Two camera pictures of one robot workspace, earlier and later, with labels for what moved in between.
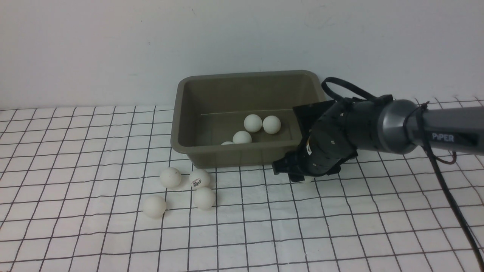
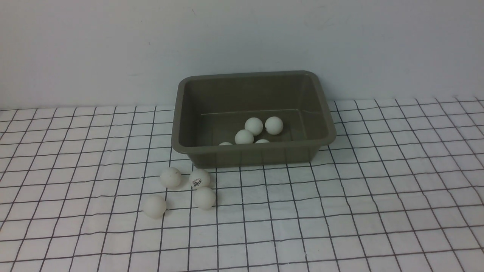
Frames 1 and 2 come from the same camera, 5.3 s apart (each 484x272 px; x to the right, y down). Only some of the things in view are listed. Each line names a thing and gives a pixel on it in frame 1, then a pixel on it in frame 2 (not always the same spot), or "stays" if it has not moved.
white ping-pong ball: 241,137 stays
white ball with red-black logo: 271,124 stays
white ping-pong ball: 253,123 stays
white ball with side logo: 307,179 → 262,141
